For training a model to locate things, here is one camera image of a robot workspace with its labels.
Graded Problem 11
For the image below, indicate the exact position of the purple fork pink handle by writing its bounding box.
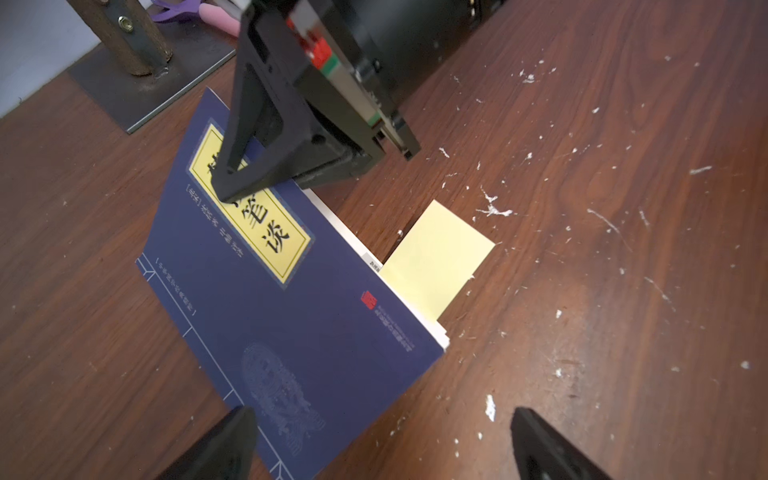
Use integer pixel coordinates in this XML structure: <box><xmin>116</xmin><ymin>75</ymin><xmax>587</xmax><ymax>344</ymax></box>
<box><xmin>150</xmin><ymin>0</ymin><xmax>241</xmax><ymax>37</ymax></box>

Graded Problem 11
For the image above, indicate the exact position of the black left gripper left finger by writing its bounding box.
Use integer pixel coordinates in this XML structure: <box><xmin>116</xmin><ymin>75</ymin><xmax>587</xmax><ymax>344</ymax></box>
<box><xmin>157</xmin><ymin>406</ymin><xmax>258</xmax><ymax>480</ymax></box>

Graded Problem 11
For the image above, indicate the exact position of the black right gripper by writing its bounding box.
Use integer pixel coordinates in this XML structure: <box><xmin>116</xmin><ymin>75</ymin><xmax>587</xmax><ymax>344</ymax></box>
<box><xmin>212</xmin><ymin>1</ymin><xmax>504</xmax><ymax>203</ymax></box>

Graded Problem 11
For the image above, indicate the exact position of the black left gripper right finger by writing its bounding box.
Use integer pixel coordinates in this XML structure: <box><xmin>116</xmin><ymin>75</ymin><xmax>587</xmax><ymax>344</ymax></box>
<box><xmin>510</xmin><ymin>407</ymin><xmax>611</xmax><ymax>480</ymax></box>

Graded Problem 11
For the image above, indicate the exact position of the pink cherry blossom tree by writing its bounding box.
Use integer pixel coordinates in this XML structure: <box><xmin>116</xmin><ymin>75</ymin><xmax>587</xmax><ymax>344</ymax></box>
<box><xmin>67</xmin><ymin>0</ymin><xmax>173</xmax><ymax>77</ymax></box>

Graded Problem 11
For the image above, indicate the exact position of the dark blue book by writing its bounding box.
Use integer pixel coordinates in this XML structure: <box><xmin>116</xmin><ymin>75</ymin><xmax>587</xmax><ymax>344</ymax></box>
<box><xmin>136</xmin><ymin>90</ymin><xmax>449</xmax><ymax>479</ymax></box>

